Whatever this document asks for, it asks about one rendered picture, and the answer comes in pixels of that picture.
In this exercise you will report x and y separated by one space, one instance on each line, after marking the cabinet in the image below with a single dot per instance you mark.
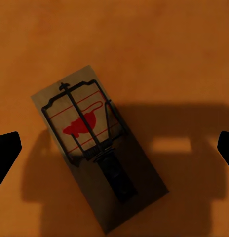
164 64

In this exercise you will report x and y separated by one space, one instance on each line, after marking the mousetrap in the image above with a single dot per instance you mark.
110 167

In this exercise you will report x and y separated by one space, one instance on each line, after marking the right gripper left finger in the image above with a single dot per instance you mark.
10 147

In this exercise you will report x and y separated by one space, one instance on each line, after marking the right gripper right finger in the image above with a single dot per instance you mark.
223 145

